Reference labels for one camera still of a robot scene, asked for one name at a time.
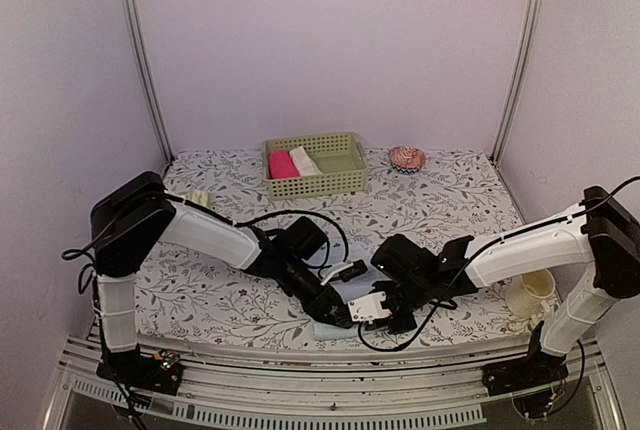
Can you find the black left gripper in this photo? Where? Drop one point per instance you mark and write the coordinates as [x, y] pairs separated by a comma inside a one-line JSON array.
[[321, 305]]

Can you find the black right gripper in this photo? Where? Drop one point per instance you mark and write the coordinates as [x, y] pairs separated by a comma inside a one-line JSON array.
[[406, 325]]

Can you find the light blue towel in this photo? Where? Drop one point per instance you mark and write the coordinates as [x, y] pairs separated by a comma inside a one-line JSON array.
[[355, 288]]

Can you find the green white small packet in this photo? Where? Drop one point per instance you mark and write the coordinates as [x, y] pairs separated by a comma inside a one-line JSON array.
[[200, 197]]

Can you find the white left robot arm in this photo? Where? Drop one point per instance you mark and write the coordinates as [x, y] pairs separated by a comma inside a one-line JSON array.
[[140, 215]]

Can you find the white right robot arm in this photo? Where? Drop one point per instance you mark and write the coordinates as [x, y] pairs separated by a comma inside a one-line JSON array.
[[598, 232]]

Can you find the pink rolled towel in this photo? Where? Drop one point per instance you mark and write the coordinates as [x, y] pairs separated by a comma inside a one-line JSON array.
[[281, 166]]

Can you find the cream rolled towel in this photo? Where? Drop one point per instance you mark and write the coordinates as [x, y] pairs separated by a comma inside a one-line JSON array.
[[303, 163]]

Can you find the green perforated plastic basket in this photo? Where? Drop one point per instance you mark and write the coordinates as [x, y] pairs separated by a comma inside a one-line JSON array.
[[339, 156]]

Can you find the blue patterned bowl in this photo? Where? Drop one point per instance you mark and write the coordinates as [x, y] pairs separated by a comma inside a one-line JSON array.
[[407, 170]]

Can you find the cream ribbed mug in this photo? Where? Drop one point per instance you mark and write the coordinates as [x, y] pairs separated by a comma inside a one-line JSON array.
[[529, 296]]

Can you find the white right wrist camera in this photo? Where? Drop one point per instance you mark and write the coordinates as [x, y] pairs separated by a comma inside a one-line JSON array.
[[369, 308]]

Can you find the aluminium front rail base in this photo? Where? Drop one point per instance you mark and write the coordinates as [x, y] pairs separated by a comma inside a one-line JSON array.
[[230, 387]]

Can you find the right aluminium frame post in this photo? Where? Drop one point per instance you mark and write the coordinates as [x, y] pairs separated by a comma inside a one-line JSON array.
[[526, 43]]

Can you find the aluminium frame post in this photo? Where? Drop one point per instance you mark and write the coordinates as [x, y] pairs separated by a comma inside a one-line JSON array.
[[133, 23], [526, 43]]

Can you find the left aluminium frame post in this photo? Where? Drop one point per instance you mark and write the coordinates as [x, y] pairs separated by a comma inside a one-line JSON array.
[[133, 23]]

